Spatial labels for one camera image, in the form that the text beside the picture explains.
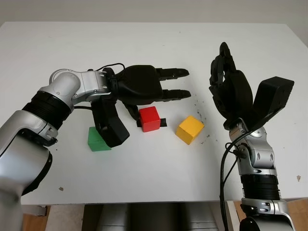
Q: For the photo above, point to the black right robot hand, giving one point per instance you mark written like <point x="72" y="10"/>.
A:
<point x="238" y="96"/>

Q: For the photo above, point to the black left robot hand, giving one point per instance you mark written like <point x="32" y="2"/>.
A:
<point x="139" y="83"/>

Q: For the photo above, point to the red wooden block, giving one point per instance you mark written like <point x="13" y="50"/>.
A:
<point x="150" y="119"/>

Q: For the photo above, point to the yellow wooden block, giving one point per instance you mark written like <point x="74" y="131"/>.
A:
<point x="188" y="130"/>

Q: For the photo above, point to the green wooden block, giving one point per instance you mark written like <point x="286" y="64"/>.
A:
<point x="95" y="142"/>

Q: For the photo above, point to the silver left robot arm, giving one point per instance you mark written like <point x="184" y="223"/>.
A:
<point x="65" y="86"/>

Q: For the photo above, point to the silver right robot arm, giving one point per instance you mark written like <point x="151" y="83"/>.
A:
<point x="262" y="183"/>

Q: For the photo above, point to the black tape strip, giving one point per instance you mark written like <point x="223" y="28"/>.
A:
<point x="163" y="122"/>

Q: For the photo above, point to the beige table leg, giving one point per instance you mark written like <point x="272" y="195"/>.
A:
<point x="233" y="216"/>
<point x="66" y="217"/>

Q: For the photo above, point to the dark grey robot torso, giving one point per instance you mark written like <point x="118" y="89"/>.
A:
<point x="154" y="216"/>

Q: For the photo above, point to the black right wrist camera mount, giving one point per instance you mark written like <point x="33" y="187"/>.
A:
<point x="274" y="96"/>

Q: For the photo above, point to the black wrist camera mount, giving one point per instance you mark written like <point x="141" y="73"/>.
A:
<point x="274" y="96"/>
<point x="110" y="125"/>

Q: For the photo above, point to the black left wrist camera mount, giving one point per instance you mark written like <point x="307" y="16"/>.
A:
<point x="110" y="125"/>

